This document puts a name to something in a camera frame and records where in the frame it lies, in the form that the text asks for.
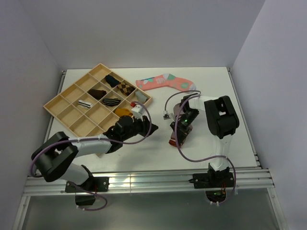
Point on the black white striped rolled sock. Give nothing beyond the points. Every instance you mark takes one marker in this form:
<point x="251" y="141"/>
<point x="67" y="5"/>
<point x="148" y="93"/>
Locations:
<point x="111" y="101"/>

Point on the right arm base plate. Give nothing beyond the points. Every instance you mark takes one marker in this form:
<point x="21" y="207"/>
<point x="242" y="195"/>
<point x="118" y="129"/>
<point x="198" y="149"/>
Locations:
<point x="208" y="180"/>

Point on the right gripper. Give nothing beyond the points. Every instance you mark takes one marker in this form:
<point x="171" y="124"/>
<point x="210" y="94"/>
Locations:
<point x="181" y="132"/>

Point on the wooden divided tray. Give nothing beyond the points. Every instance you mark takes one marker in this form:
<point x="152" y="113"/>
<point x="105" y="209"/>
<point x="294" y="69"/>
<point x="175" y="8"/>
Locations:
<point x="83" y="122"/>

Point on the dark brown rolled sock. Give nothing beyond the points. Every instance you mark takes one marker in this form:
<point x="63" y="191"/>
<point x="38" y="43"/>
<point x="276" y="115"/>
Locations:
<point x="97" y="94"/>

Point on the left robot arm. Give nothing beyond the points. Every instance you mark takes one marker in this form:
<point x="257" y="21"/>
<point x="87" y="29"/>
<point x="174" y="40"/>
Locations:
<point x="54" y="159"/>

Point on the grey rolled sock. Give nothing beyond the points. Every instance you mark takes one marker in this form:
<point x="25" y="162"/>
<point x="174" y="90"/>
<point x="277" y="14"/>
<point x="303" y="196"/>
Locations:
<point x="141" y="97"/>

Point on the pink patterned sock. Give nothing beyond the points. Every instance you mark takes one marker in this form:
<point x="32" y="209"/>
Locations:
<point x="165" y="80"/>

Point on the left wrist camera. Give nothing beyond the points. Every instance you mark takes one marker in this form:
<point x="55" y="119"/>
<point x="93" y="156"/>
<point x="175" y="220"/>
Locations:
<point x="137" y="110"/>

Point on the dark teal rolled sock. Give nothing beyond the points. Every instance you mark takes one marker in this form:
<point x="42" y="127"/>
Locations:
<point x="113" y="82"/>

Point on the taupe sock with red stripes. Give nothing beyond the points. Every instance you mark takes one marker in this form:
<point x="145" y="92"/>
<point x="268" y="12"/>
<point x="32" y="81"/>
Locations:
<point x="176" y="112"/>

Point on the white sock with black stripes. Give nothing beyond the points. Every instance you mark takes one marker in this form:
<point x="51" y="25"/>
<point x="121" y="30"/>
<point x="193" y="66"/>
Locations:
<point x="85" y="104"/>

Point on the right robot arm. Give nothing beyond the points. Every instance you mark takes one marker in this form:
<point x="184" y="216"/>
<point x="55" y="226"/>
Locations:
<point x="222" y="122"/>

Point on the brown argyle rolled sock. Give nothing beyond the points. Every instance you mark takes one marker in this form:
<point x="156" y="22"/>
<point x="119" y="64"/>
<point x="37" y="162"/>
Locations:
<point x="126" y="89"/>

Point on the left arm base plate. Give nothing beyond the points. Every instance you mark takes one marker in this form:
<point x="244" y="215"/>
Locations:
<point x="100" y="184"/>

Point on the mustard yellow rolled sock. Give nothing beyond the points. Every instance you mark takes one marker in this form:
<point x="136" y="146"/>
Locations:
<point x="120" y="112"/>

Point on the aluminium frame rail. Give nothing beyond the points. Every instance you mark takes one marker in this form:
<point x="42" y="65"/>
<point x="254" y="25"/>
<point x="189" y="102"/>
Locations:
<point x="150" y="182"/>

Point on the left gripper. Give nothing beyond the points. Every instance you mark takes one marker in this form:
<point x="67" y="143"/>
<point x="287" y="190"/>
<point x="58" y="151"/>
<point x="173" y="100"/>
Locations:
<point x="145" y="125"/>

